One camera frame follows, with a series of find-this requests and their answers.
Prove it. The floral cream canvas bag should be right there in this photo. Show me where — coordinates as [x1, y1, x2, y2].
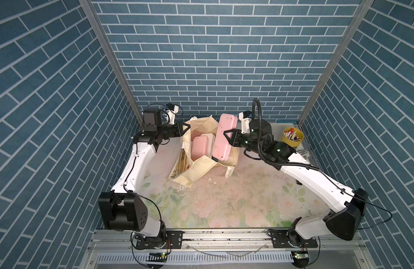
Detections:
[168, 116, 239, 187]

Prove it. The black corrugated cable conduit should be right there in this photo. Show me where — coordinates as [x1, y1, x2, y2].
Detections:
[251, 98, 320, 170]

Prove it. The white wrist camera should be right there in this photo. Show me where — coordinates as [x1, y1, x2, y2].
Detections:
[166, 103, 180, 125]
[238, 111, 252, 134]

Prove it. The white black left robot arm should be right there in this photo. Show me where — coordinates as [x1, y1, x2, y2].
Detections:
[98, 104, 190, 249]

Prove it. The yellow pen cup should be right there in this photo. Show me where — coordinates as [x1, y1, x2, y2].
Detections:
[281, 127, 305, 149]

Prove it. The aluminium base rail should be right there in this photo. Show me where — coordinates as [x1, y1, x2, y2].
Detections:
[80, 228, 375, 269]

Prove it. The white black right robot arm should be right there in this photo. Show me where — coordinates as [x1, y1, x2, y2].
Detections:
[216, 119, 368, 247]

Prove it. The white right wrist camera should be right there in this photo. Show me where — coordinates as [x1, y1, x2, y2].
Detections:
[238, 111, 252, 134]

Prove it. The pink pencil case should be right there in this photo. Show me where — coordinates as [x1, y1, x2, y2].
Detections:
[212, 114, 238, 161]
[191, 135, 209, 161]

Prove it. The white pencil case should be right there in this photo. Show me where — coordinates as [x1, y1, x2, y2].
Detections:
[201, 133, 215, 158]

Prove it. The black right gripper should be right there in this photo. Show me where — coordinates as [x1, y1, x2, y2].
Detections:
[223, 129, 263, 158]

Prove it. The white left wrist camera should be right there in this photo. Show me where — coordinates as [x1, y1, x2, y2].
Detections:
[166, 103, 180, 125]

